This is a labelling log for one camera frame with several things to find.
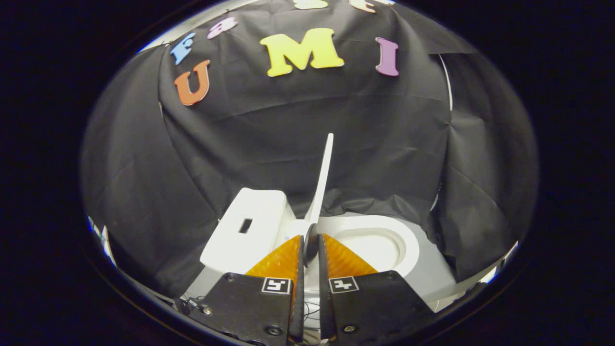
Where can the black backdrop cloth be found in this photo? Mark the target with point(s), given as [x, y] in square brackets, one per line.
[288, 134]

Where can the white toilet seat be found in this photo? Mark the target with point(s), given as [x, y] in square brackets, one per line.
[409, 240]

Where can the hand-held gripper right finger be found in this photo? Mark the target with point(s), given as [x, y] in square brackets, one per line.
[324, 298]

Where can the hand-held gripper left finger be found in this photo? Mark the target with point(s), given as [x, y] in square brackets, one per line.
[299, 298]

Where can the white toilet lid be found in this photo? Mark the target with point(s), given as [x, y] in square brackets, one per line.
[321, 182]

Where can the white toilet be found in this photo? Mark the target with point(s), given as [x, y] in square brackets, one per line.
[259, 211]

